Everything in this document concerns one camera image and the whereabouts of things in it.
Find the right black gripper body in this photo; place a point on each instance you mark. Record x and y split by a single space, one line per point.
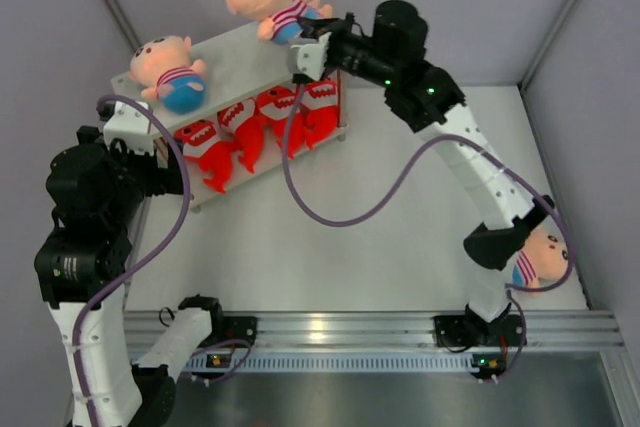
351 54

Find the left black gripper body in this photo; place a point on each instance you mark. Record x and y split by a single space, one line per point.
142 170

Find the red shark plush purple fin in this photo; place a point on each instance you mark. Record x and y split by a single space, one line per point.
203 145

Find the red shark plush toy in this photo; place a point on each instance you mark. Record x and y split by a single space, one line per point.
244 123
274 105
321 110

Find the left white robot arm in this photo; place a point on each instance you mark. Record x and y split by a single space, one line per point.
97 188

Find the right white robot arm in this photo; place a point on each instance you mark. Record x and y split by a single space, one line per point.
427 99

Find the white two-tier wooden shelf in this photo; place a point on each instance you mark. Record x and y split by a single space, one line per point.
240 66

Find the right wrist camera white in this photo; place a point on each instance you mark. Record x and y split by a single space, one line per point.
308 59

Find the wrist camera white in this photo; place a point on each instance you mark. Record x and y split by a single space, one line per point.
308 59
129 125

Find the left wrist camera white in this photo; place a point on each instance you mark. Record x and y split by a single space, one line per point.
129 125

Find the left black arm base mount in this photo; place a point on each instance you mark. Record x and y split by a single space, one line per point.
237 327

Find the slotted cable duct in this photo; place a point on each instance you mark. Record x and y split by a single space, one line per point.
333 362

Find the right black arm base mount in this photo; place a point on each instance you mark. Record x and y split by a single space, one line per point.
461 331

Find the aluminium front rail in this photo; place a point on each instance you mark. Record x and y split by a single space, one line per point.
547 331

